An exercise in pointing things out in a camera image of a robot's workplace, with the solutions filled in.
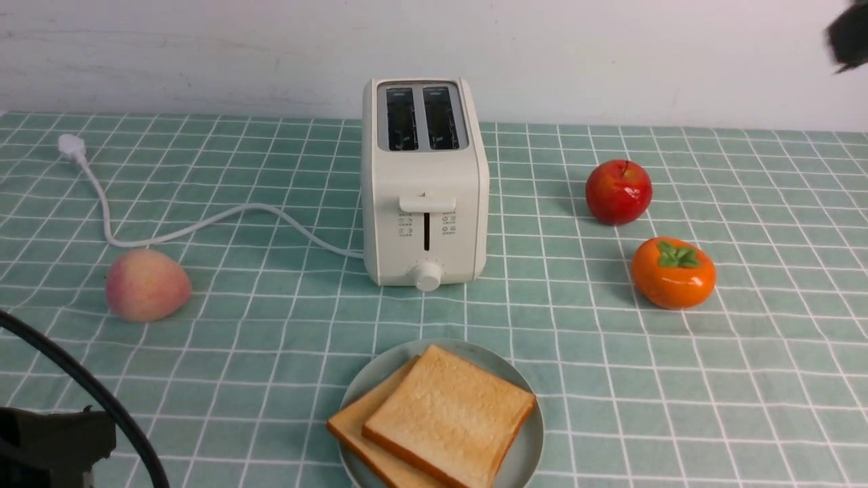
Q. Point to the pale green round plate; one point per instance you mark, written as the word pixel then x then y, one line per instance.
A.
pixel 522 458

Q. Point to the red apple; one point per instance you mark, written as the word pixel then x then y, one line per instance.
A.
pixel 618 192

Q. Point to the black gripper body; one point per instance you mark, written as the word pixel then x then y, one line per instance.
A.
pixel 54 449

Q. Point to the toast slice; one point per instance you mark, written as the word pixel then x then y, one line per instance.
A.
pixel 453 418
pixel 390 465

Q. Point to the orange persimmon with green leaf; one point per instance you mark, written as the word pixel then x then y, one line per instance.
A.
pixel 673 274

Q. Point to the green checkered tablecloth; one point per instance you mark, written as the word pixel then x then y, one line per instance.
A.
pixel 764 384

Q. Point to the pink peach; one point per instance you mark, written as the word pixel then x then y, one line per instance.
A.
pixel 145 286

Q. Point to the dark blurred object top right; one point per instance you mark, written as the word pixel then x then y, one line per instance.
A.
pixel 847 37

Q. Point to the white two-slot toaster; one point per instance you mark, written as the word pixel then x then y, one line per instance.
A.
pixel 424 183

